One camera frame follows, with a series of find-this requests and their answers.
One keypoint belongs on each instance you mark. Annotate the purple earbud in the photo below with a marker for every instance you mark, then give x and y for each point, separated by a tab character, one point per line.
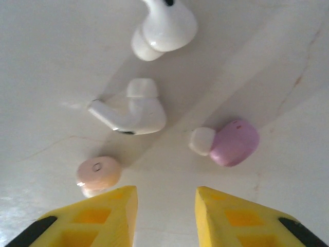
234	144

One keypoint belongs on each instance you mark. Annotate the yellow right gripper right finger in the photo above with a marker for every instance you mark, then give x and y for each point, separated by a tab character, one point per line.
244	229

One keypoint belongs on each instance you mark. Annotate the white stem earbud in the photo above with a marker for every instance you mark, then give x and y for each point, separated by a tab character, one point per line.
167	28
144	113

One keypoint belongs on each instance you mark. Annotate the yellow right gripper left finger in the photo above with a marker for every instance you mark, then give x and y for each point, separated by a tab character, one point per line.
87	231

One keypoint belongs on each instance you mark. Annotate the pink earbud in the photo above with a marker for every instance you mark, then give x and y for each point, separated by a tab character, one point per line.
99	173

